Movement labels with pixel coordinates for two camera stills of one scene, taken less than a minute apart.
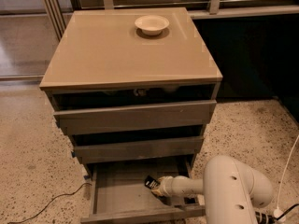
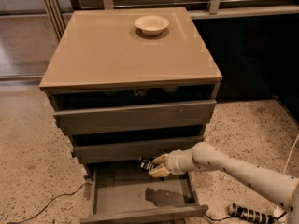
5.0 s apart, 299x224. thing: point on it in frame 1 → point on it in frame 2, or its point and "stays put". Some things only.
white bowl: (151, 24) stays put
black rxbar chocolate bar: (151, 183) → (147, 163)
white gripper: (168, 186) → (173, 163)
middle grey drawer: (165, 148) stays put
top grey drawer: (134, 118) stays put
